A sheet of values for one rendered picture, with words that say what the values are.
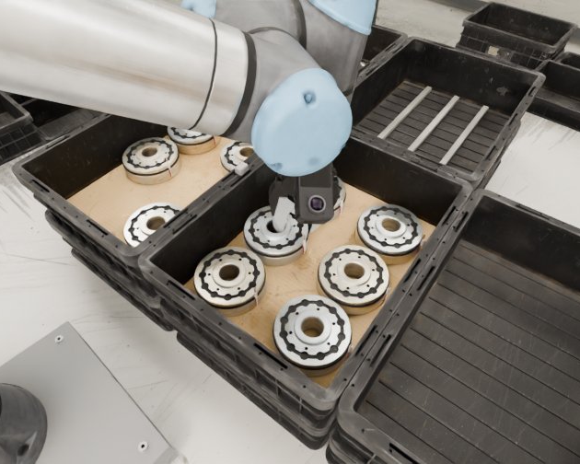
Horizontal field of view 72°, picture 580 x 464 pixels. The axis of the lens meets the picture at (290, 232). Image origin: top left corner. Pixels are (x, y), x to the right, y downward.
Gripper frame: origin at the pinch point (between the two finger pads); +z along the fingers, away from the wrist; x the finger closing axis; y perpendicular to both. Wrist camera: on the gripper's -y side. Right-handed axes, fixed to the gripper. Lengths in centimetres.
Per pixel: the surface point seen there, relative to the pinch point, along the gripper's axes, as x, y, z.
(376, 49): -26, 53, -6
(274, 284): 4.0, -8.0, 2.8
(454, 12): -181, 285, 62
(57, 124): 75, 108, 57
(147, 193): 24.7, 14.2, 5.5
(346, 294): -5.1, -12.7, -1.2
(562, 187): -66, 18, 7
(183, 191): 18.3, 13.8, 4.6
